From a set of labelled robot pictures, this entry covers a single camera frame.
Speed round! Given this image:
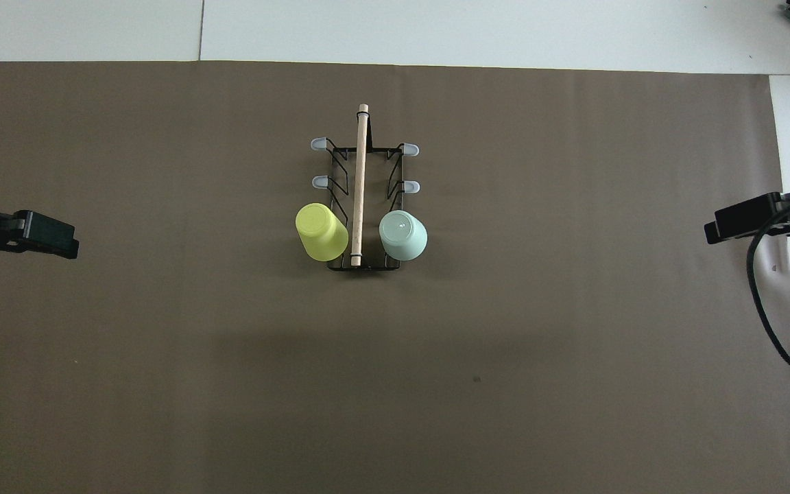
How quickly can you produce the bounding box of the yellow plastic cup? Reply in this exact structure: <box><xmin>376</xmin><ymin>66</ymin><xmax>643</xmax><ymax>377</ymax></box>
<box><xmin>295</xmin><ymin>202</ymin><xmax>350</xmax><ymax>262</ymax></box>

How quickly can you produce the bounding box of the pale green plastic cup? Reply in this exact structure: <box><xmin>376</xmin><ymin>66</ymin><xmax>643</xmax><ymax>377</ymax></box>
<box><xmin>378</xmin><ymin>210</ymin><xmax>429</xmax><ymax>262</ymax></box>

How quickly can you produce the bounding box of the brown paper table mat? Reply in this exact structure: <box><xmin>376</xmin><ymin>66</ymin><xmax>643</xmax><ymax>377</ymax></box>
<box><xmin>0</xmin><ymin>60</ymin><xmax>790</xmax><ymax>494</ymax></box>

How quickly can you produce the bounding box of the black wire cup rack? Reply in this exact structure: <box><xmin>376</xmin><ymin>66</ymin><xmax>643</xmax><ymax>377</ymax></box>
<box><xmin>309</xmin><ymin>104</ymin><xmax>420</xmax><ymax>272</ymax></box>

